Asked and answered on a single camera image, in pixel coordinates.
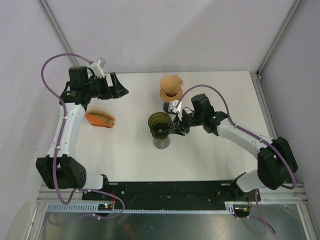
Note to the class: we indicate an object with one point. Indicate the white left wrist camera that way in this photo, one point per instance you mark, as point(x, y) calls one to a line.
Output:
point(97, 67)

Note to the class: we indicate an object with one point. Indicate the aluminium corner post left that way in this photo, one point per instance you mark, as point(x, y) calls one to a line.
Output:
point(53, 22)

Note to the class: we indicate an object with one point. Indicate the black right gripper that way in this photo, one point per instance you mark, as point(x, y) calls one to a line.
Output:
point(181, 131)

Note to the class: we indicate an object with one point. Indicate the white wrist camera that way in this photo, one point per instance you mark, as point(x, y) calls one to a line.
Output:
point(174, 107)
point(97, 67)

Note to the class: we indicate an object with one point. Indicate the green glass cone dripper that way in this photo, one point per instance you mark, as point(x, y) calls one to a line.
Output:
point(160, 125)

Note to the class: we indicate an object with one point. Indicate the wooden ring dripper holder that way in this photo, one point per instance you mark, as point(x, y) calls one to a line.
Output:
point(168, 97)

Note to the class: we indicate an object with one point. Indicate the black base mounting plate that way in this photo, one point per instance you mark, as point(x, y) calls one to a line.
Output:
point(178, 195)

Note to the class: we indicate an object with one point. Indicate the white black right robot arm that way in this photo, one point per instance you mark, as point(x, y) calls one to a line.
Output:
point(276, 163)

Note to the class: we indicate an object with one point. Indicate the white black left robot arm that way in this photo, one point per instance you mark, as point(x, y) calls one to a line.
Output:
point(59, 168)

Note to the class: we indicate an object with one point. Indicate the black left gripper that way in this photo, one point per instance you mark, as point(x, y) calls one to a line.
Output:
point(119, 90)

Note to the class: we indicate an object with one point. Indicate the aluminium corner post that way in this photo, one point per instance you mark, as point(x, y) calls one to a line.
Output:
point(53, 22)
point(283, 29)

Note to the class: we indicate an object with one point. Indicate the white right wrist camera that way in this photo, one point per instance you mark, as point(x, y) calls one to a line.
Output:
point(174, 107)

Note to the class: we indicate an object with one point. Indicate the pink transparent cone dripper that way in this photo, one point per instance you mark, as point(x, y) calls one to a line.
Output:
point(171, 86)

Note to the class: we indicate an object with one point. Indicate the dark glass jar wooden band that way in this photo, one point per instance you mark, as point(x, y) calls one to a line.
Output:
point(161, 143)

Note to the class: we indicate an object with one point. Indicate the aluminium corner post right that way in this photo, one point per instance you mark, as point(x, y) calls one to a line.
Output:
point(283, 29)

